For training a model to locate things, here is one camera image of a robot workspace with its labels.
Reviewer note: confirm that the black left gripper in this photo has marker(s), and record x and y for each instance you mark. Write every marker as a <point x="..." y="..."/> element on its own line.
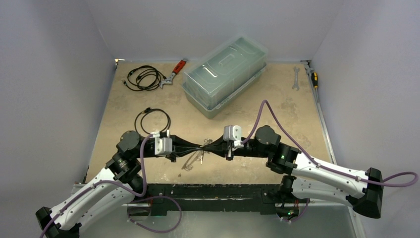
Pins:
<point x="178" y="149"/>

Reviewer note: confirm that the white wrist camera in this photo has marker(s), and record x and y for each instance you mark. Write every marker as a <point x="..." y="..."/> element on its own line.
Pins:
<point x="232" y="134"/>
<point x="163" y="143"/>

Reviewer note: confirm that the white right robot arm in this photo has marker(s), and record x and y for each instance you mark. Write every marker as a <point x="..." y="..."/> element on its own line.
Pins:
<point x="305" y="178"/>

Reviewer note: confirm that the yellow black screwdriver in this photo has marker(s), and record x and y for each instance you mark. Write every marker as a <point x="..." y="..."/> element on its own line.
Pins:
<point x="314" y="79"/>

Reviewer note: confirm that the clear plastic storage box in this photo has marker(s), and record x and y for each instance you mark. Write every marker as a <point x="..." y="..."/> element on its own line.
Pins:
<point x="223" y="74"/>

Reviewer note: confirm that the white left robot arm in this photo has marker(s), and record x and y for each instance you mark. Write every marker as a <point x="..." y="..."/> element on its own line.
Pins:
<point x="122" y="180"/>

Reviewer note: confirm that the silver open end spanner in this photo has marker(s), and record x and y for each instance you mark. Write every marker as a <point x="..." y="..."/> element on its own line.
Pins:
<point x="296" y="79"/>

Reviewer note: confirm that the red handled adjustable wrench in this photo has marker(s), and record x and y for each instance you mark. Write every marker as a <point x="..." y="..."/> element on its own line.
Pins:
<point x="175" y="71"/>

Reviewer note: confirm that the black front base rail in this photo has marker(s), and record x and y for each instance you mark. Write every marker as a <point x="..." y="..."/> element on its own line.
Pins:
<point x="263" y="198"/>

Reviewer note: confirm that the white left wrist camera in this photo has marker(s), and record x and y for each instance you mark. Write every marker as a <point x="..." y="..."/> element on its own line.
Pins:
<point x="163" y="143"/>

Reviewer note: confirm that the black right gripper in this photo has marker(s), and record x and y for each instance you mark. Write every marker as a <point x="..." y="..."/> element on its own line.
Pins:
<point x="226" y="147"/>

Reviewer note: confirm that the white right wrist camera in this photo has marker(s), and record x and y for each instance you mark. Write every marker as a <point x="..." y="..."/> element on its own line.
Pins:
<point x="232" y="134"/>

